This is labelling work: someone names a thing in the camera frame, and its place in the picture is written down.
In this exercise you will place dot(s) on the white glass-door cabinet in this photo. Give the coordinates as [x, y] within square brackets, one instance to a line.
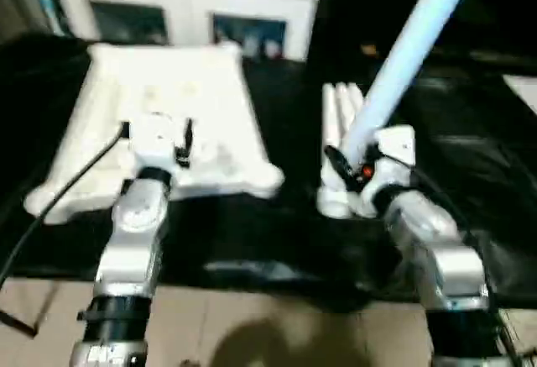
[185, 2]

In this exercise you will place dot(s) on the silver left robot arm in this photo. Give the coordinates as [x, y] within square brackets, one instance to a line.
[130, 249]

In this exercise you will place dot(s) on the white plastic table top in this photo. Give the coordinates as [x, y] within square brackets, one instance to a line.
[168, 98]

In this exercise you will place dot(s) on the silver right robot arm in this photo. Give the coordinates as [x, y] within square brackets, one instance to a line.
[436, 258]

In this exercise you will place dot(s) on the white plastic table leg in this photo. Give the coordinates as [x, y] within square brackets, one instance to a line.
[346, 107]
[403, 56]
[331, 191]
[357, 98]

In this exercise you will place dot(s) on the black mat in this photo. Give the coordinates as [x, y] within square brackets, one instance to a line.
[252, 233]

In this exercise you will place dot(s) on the white board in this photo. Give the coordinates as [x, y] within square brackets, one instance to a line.
[524, 90]

